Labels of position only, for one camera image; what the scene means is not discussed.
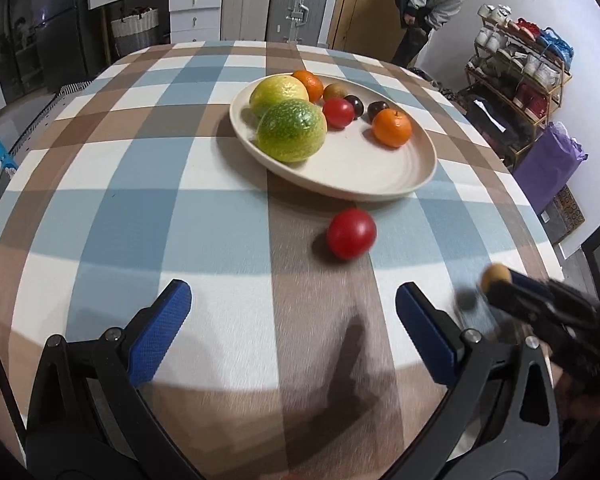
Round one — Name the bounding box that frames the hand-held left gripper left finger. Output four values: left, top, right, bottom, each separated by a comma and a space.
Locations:
25, 279, 192, 442

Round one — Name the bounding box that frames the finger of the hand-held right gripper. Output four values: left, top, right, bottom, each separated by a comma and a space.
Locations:
485, 280, 600, 335
507, 267, 582, 302

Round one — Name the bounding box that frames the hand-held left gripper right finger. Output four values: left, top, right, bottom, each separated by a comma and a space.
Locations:
395, 281, 562, 457

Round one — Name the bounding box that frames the small tan round fruit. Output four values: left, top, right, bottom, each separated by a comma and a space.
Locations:
481, 263, 512, 291

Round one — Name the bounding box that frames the red tomato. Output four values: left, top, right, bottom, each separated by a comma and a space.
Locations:
327, 208, 378, 261
322, 98, 355, 130

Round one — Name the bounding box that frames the cream oval plate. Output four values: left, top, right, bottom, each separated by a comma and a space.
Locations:
229, 74, 438, 203

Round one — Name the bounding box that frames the large yellow-green pomelo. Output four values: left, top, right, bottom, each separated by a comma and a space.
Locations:
256, 99, 328, 164

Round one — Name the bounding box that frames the brown kiwi fruit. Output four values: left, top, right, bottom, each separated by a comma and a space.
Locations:
322, 83, 350, 104

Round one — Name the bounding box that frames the yellow pomelo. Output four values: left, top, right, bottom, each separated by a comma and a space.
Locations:
249, 74, 311, 119

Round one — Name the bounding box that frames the patterned doormat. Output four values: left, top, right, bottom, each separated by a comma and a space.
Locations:
544, 185, 586, 244

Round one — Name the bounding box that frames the checkered tablecloth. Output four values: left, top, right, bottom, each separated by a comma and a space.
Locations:
0, 40, 567, 480

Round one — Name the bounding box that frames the purple bag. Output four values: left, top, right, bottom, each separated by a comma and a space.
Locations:
512, 120, 589, 217

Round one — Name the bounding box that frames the black bag with white paper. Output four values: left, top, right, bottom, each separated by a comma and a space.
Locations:
457, 94, 518, 158

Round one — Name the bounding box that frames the orange tangerine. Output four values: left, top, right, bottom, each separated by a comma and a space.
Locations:
371, 108, 413, 149
292, 70, 325, 104

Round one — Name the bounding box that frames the shoe rack with shoes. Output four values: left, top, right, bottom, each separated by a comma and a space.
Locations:
464, 2, 575, 162

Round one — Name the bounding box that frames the white wicker basket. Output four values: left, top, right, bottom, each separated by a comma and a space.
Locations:
110, 6, 160, 54

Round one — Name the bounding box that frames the grey refrigerator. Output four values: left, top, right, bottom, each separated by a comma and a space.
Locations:
0, 0, 90, 92

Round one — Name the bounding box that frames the wooden door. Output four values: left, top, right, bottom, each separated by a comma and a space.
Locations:
327, 0, 417, 64

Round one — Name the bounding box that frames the white drawer desk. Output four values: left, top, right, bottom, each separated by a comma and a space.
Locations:
87, 0, 224, 47

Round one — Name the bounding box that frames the beige suitcase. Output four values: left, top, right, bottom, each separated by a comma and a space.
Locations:
221, 0, 276, 44

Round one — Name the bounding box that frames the silver suitcase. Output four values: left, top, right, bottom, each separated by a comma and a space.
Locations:
265, 0, 333, 47

